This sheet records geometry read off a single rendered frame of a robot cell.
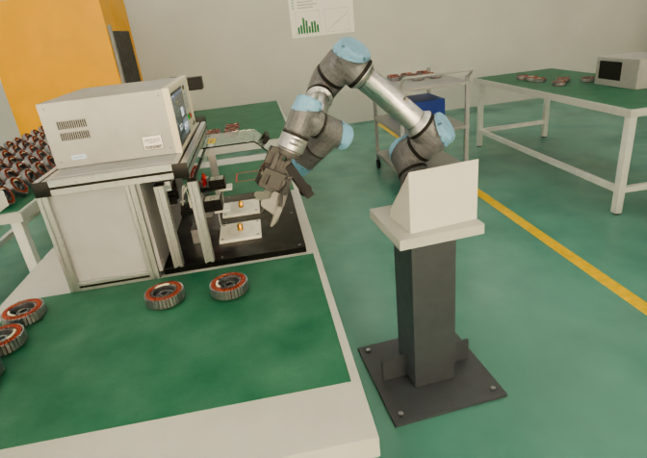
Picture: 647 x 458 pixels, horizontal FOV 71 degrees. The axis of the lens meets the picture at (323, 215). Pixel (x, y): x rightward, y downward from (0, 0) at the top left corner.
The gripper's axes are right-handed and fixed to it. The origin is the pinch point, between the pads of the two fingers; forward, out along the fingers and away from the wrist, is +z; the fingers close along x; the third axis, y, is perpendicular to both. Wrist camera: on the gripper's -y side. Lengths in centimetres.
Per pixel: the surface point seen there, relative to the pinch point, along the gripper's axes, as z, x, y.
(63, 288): 50, -34, 46
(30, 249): 81, -136, 76
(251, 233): 13.2, -36.9, -5.6
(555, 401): 30, -1, -134
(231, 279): 22.3, -8.8, 1.5
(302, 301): 16.6, 8.7, -15.4
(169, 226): 16.5, -23.7, 22.6
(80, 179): 11, -23, 50
